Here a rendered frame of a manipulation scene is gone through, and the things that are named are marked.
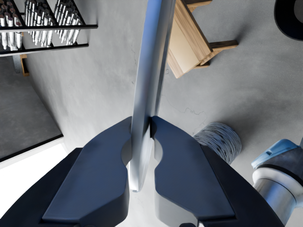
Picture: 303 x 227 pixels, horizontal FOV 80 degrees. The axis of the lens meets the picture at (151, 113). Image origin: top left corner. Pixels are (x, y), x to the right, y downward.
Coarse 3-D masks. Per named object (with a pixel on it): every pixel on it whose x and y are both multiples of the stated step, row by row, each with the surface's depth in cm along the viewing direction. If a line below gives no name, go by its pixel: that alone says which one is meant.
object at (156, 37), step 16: (160, 0) 9; (160, 16) 9; (144, 32) 9; (160, 32) 10; (144, 48) 9; (160, 48) 12; (144, 64) 9; (160, 64) 16; (144, 80) 10; (160, 80) 30; (144, 96) 10; (160, 96) 31; (144, 112) 10; (144, 128) 11; (144, 144) 13; (144, 160) 16; (144, 176) 21
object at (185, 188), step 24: (168, 144) 10; (192, 144) 10; (168, 168) 8; (192, 168) 8; (168, 192) 7; (192, 192) 7; (216, 192) 7; (168, 216) 7; (192, 216) 6; (216, 216) 6
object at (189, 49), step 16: (176, 0) 84; (192, 0) 93; (208, 0) 101; (176, 16) 86; (192, 16) 83; (176, 32) 89; (192, 32) 84; (176, 48) 92; (192, 48) 86; (208, 48) 81; (224, 48) 96; (176, 64) 96; (192, 64) 89; (208, 64) 116
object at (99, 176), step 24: (96, 144) 10; (120, 144) 10; (72, 168) 8; (96, 168) 8; (120, 168) 8; (72, 192) 7; (96, 192) 7; (120, 192) 7; (48, 216) 6; (72, 216) 6; (96, 216) 6; (120, 216) 7
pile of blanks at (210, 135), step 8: (208, 128) 120; (216, 128) 120; (224, 128) 119; (232, 128) 121; (192, 136) 119; (200, 136) 112; (208, 136) 111; (216, 136) 111; (224, 136) 113; (232, 136) 116; (208, 144) 104; (216, 144) 106; (224, 144) 109; (232, 144) 112; (240, 144) 120; (216, 152) 102; (224, 152) 106; (232, 152) 111; (232, 160) 113
